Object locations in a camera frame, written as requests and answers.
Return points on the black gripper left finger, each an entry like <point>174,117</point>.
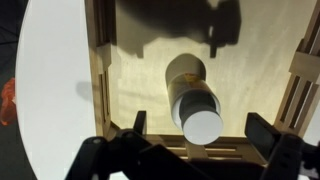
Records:
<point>140,123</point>

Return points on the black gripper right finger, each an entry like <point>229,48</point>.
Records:
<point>261,133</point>

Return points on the white bottle with label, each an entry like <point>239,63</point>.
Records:
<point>186,78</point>

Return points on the light wooden crate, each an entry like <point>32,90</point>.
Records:
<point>253,73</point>

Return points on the orange plastic object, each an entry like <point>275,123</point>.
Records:
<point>7,103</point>

